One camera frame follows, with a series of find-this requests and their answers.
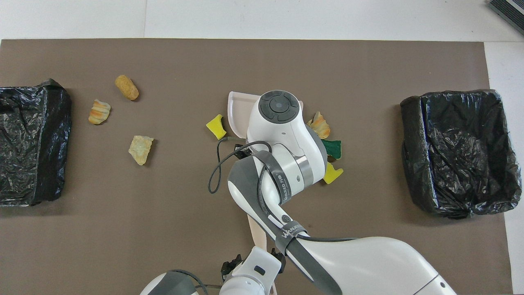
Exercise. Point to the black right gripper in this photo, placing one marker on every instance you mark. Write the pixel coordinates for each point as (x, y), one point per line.
(243, 152)

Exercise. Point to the beige hand brush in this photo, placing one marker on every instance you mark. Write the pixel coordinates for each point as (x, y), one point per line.
(258, 233)

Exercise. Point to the notched yellow sponge piece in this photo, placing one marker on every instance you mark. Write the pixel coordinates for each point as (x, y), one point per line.
(332, 174)

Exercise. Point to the green and yellow sponge piece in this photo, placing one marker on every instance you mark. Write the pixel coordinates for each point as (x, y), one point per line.
(333, 148)

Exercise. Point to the small yellow sponge piece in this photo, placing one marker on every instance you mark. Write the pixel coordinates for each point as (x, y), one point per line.
(216, 127)

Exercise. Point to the curled orange croissant piece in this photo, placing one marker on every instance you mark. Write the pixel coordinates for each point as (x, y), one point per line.
(321, 127)

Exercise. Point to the beige plastic dustpan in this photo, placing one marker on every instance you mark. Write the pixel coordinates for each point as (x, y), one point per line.
(240, 110)

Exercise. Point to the pale bread piece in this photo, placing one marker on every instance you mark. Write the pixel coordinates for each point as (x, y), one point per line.
(141, 150)

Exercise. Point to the striped croissant piece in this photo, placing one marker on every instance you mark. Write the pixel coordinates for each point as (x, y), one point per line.
(99, 112)

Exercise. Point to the brown bread roll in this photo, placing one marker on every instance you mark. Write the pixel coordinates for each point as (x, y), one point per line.
(127, 87)

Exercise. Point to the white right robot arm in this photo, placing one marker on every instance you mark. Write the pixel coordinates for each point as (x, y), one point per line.
(368, 262)

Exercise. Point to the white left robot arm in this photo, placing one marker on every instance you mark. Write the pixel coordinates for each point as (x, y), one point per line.
(254, 270)

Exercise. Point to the bin with black bag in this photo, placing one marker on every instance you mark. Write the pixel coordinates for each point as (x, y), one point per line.
(462, 151)
(28, 143)

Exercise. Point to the brown table mat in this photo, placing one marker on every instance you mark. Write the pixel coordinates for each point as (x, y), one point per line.
(163, 229)

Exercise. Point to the dark ribbed device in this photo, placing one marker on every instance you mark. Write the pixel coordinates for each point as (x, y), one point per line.
(509, 12)

